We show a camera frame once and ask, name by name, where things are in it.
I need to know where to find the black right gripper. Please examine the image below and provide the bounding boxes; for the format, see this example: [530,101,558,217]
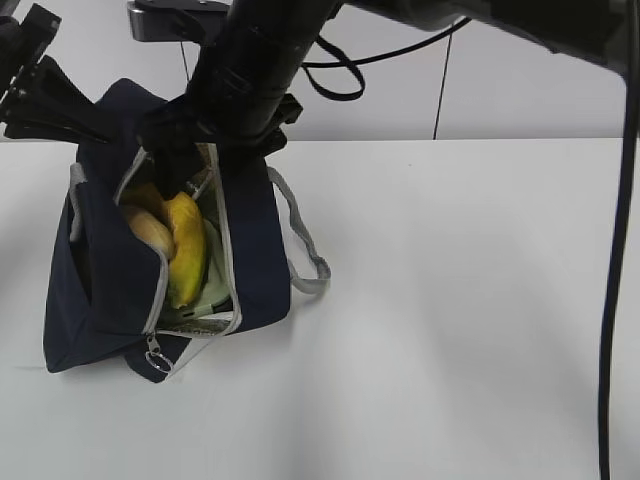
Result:
[137,94,303,200]

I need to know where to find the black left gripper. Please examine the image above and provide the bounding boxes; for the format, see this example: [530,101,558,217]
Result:
[1,2,118,144]

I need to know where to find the brown bread loaf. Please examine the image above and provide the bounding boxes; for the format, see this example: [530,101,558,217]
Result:
[120,205,175,260]

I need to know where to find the yellow banana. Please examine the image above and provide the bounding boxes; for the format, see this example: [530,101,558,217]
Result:
[119,182,208,309]

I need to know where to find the green lid glass container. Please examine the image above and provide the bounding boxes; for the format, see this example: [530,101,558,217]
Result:
[178,220,233,322]

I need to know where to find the navy insulated lunch bag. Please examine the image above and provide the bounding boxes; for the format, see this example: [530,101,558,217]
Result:
[43,79,331,383]

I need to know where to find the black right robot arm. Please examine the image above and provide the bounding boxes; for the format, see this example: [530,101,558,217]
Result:
[131,1,639,141]

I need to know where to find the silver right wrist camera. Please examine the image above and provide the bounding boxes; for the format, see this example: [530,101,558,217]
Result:
[127,0,229,45]

